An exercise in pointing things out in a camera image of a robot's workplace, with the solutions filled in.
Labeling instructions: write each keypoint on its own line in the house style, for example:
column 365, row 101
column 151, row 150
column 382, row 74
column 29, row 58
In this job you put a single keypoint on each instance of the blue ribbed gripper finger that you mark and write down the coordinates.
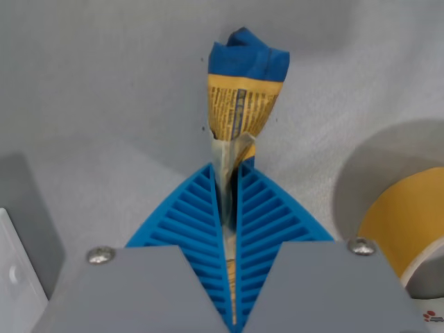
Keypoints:
column 187, row 222
column 267, row 222

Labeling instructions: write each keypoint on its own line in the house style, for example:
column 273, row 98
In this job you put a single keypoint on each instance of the blue and yellow bag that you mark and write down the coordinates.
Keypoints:
column 239, row 100

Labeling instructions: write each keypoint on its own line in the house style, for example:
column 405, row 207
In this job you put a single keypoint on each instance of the tape roll with yellow core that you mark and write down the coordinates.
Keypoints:
column 388, row 222

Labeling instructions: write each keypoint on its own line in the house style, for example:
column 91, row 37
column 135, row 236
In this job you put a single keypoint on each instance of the white wall socket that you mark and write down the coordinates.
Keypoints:
column 17, row 263

